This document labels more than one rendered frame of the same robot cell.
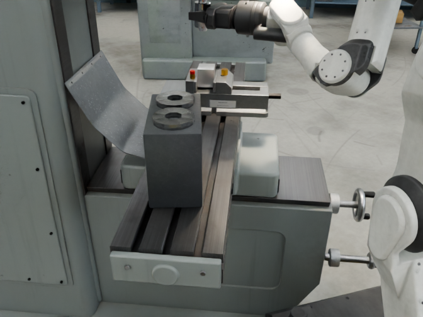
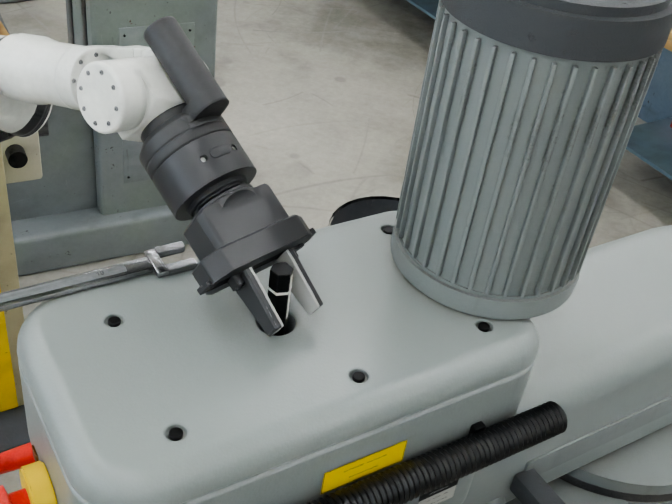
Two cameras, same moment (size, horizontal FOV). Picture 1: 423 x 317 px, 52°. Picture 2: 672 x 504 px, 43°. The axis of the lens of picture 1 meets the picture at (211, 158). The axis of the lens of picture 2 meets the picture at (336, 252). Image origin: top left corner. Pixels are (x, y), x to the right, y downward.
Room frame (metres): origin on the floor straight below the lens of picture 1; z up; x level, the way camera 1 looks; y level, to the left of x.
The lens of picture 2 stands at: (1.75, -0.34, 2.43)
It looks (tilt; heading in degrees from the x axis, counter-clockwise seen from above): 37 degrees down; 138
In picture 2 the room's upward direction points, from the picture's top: 9 degrees clockwise
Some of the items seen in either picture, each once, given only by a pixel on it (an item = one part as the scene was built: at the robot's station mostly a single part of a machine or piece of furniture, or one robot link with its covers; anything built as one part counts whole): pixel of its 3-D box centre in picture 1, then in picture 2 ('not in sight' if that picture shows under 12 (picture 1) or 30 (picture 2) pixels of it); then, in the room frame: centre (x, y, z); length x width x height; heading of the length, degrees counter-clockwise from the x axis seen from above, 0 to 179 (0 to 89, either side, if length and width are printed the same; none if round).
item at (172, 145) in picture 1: (175, 145); not in sight; (0.90, 0.08, 1.01); 0.22 x 0.12 x 0.20; 2
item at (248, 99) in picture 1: (215, 90); not in sight; (1.36, -0.01, 0.97); 0.35 x 0.15 x 0.11; 85
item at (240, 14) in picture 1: (233, 17); not in sight; (1.23, -0.06, 1.23); 0.13 x 0.12 x 0.10; 159
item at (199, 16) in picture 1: (198, 16); not in sight; (1.24, 0.04, 1.23); 0.06 x 0.02 x 0.03; 69
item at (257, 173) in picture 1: (203, 155); not in sight; (1.27, 0.03, 0.77); 0.50 x 0.35 x 0.12; 84
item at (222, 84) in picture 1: (223, 81); not in sight; (1.36, -0.04, 1.00); 0.12 x 0.06 x 0.04; 175
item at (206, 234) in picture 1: (203, 131); not in sight; (1.25, 0.03, 0.87); 1.24 x 0.23 x 0.08; 174
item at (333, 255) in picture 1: (358, 259); not in sight; (1.08, -0.49, 0.49); 0.22 x 0.06 x 0.06; 84
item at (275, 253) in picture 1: (210, 238); not in sight; (1.27, 0.00, 0.42); 0.80 x 0.30 x 0.60; 84
